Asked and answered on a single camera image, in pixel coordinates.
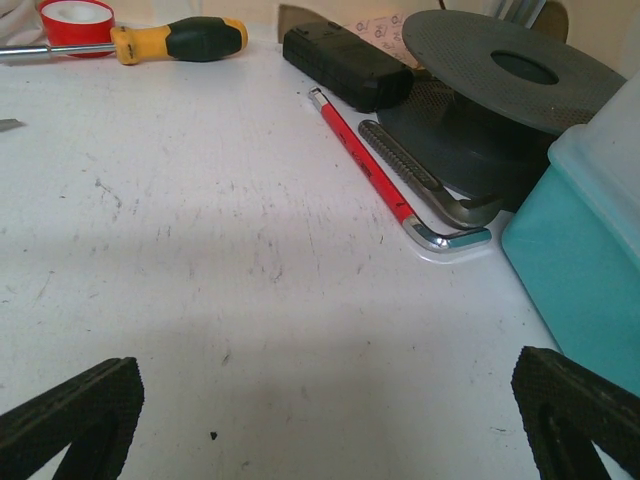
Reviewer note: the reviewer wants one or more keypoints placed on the red tape roll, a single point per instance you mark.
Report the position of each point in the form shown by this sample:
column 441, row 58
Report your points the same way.
column 78, row 28

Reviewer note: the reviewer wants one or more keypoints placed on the teal plastic toolbox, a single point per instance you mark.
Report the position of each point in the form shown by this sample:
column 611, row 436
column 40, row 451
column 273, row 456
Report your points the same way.
column 574, row 242

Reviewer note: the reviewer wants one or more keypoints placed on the dark steel hex key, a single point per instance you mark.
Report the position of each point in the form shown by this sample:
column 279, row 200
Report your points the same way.
column 465, row 214

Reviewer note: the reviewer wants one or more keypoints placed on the black rectangular case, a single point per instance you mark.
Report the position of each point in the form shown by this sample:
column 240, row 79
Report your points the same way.
column 365, row 77

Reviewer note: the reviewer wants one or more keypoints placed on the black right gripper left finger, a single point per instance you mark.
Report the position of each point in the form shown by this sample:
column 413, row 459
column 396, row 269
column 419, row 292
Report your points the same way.
column 92, row 416

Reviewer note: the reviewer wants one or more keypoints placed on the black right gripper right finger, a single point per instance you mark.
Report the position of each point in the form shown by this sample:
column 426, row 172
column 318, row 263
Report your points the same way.
column 570, row 413

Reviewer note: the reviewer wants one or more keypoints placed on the red handled hex key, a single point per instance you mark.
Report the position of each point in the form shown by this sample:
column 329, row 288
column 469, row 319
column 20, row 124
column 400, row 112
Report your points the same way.
column 392, row 197

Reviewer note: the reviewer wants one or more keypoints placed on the yellow black handle screwdriver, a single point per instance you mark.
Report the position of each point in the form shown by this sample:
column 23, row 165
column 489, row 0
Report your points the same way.
column 194, row 39

